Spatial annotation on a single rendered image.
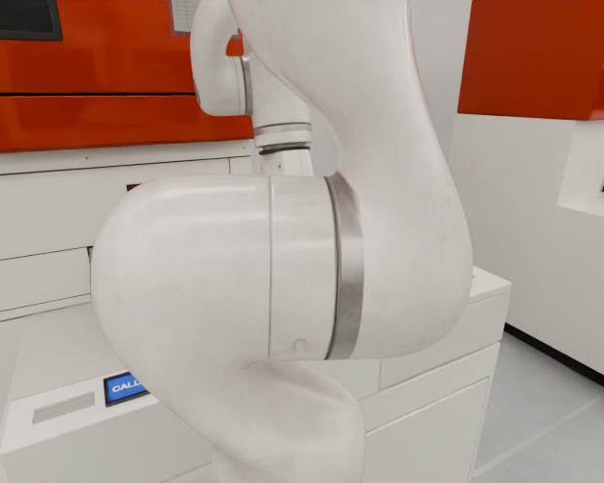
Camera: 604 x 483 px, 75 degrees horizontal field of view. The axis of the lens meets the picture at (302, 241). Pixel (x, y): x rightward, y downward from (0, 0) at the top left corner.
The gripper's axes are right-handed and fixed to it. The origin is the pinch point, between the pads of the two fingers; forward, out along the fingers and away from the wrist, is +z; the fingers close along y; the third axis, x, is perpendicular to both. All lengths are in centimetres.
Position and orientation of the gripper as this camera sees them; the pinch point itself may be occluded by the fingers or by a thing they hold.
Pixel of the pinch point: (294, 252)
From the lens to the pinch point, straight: 60.4
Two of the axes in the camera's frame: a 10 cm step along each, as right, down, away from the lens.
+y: 4.6, 1.1, -8.8
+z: 1.0, 9.8, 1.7
